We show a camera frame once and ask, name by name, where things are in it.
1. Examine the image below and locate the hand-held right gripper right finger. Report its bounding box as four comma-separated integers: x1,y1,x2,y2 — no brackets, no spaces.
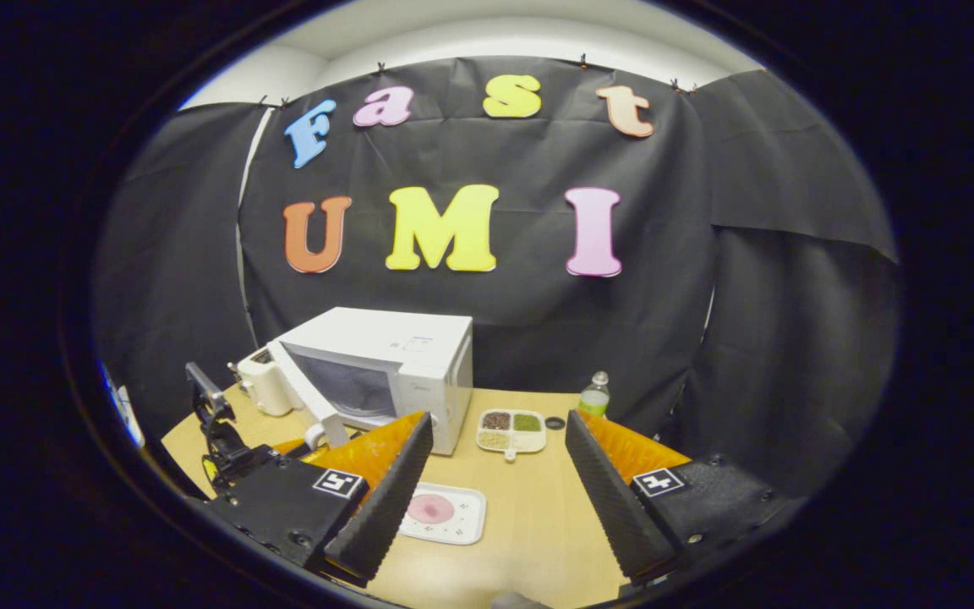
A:
566,410,805,587

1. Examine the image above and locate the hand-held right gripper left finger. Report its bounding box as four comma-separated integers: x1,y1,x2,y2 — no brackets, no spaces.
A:
191,412,435,589

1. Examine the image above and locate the white plate with pink food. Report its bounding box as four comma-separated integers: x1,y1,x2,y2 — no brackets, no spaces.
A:
397,482,488,546

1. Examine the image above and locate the white microwave oven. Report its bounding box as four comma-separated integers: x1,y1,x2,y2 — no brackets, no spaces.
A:
265,306,474,458

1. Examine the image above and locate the white toaster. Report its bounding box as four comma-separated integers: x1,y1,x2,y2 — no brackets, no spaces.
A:
238,347,295,417

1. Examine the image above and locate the divided white dish with beans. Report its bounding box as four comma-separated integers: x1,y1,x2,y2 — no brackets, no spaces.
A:
476,409,548,463

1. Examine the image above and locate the green drink bottle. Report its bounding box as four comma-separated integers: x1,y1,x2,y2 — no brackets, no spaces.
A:
577,370,611,420

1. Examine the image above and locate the black backdrop cloth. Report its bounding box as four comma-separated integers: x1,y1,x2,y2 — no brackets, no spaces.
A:
91,55,902,508

